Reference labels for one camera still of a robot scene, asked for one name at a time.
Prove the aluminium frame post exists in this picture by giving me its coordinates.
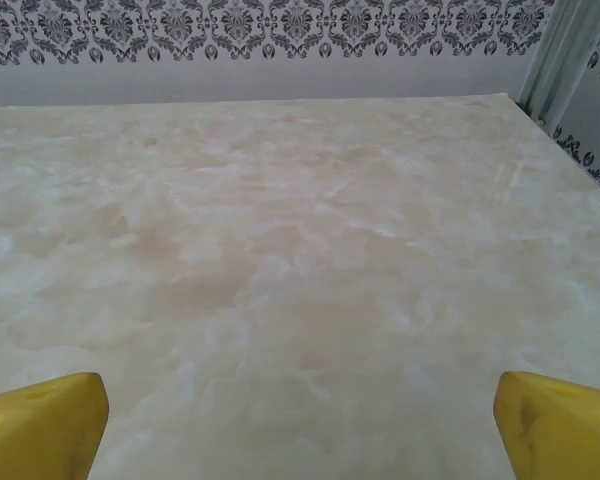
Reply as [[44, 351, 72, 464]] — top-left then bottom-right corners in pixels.
[[516, 0, 600, 122]]

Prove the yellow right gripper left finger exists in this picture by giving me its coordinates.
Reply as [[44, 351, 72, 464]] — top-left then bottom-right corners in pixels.
[[0, 371, 111, 480]]

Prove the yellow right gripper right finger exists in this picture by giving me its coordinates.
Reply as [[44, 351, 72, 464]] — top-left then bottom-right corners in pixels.
[[494, 370, 600, 480]]

